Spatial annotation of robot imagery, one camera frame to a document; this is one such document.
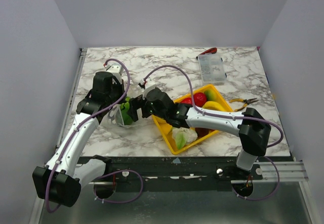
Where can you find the yellow toy banana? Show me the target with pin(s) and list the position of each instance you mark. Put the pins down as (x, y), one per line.
(211, 105)

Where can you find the white toy cauliflower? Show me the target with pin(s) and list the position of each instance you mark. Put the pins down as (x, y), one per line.
(183, 136)

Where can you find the clear dotted zip top bag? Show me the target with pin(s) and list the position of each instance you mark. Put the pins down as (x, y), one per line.
(114, 117)

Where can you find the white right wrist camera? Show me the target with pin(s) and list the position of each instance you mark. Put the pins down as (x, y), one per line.
(147, 85)

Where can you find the green yellow toy mango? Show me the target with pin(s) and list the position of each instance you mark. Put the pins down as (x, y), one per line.
(211, 95)

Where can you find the red toy bell pepper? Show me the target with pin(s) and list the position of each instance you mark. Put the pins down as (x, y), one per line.
(187, 100)

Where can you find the green toy watermelon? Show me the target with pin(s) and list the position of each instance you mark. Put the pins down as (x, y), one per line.
(124, 107)

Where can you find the red toy apple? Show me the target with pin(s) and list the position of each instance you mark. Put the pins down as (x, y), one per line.
(200, 99)

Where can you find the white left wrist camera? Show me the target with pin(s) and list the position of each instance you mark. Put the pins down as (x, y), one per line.
(116, 69)

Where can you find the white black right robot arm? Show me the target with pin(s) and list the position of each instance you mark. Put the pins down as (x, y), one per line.
(251, 128)

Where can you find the dark red toy fruit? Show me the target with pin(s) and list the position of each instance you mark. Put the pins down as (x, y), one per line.
(201, 132)

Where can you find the red black utility knife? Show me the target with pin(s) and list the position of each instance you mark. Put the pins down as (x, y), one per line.
(209, 51)

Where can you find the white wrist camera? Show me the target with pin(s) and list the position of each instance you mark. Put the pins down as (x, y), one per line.
(147, 85)
(116, 69)

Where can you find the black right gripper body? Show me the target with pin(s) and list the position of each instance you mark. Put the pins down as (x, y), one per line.
(138, 107)

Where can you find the yellow handled pliers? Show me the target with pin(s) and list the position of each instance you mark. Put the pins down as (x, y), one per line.
(245, 103)

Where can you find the clear plastic screw box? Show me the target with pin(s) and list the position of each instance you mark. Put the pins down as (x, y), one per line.
(211, 69)

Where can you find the aluminium rail front right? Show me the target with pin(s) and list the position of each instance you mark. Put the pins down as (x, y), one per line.
(292, 171)

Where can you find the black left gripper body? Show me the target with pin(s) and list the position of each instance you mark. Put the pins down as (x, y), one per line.
(118, 91)

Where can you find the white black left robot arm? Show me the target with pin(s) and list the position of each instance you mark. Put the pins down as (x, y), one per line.
(60, 180)

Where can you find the black front mounting bar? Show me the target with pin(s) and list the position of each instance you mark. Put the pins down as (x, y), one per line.
(172, 174)

